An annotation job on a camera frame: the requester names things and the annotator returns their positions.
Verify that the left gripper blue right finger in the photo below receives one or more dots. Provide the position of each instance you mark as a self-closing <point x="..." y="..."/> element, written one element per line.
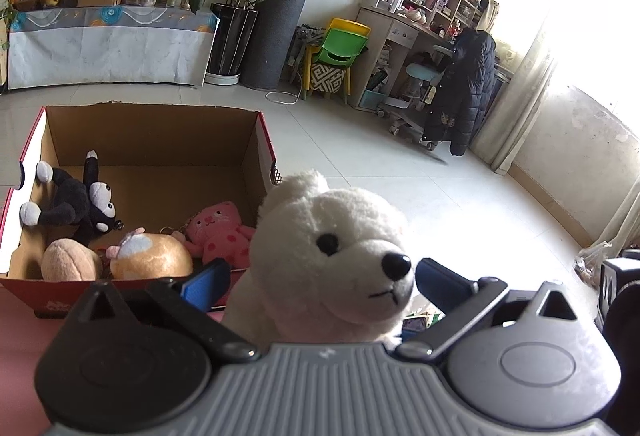
<point x="442" y="287"/>

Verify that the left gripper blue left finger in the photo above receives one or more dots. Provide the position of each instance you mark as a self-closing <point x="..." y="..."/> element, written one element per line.
<point x="206" y="288"/>

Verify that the large white plush bear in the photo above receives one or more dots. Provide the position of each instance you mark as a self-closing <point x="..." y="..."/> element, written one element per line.
<point x="327" y="266"/>

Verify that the pink spotted plush toy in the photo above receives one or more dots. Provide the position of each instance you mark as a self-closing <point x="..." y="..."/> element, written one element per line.
<point x="218" y="232"/>

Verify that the orange white plush toy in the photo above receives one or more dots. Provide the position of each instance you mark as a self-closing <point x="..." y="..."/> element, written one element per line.
<point x="144" y="256"/>

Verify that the red Kappa shoe box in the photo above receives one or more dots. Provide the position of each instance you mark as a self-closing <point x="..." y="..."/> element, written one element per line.
<point x="163" y="163"/>

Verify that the black white plush monkey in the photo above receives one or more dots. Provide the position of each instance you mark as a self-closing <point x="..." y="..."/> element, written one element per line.
<point x="85" y="204"/>

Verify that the tan round plush toy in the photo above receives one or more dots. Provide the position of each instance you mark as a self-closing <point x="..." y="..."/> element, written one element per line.
<point x="66" y="260"/>

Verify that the pink table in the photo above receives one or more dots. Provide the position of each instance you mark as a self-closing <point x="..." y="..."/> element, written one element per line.
<point x="23" y="339"/>

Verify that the black down jacket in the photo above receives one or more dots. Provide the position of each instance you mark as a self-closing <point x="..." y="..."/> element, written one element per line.
<point x="462" y="95"/>

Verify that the blue swivel chair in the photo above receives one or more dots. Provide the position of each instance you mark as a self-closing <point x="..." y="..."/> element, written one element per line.
<point x="413" y="113"/>

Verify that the patterned storage stool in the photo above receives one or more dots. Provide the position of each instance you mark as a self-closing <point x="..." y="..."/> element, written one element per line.
<point x="326" y="78"/>

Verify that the tall black plant pot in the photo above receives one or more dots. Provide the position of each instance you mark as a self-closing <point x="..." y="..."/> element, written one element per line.
<point x="235" y="27"/>

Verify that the green yellow kids chairs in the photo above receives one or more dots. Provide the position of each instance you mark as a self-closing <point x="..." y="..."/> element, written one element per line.
<point x="342" y="42"/>

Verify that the cloth covered low table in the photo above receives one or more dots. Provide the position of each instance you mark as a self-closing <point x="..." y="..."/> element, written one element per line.
<point x="109" y="45"/>

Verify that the white desk with shelves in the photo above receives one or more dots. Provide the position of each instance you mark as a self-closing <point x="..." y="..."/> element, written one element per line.
<point x="396" y="28"/>

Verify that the dark grey rolled mat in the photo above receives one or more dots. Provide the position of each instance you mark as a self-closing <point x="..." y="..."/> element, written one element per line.
<point x="267" y="50"/>

